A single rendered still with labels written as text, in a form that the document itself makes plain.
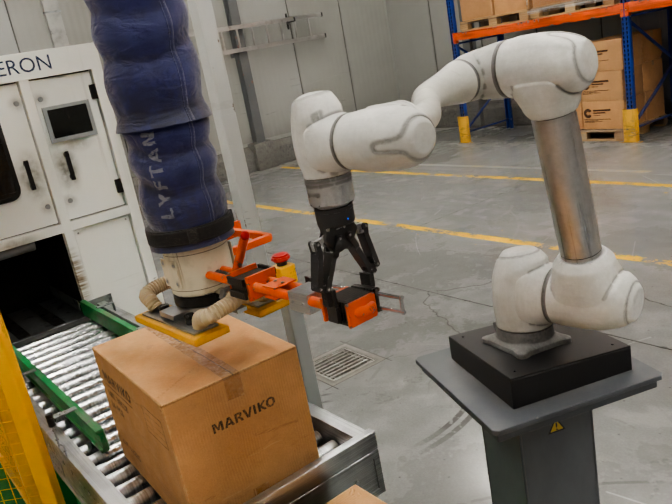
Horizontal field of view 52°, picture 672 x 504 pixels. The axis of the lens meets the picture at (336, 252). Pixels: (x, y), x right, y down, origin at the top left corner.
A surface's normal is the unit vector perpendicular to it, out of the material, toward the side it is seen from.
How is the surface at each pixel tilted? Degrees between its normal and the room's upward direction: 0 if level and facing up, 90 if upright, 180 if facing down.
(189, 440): 90
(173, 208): 75
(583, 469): 90
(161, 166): 70
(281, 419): 90
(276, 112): 90
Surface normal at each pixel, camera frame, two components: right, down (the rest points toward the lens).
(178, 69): 0.66, -0.04
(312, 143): -0.62, 0.28
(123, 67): -0.26, 0.04
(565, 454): 0.29, 0.22
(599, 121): -0.79, 0.35
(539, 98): -0.51, 0.59
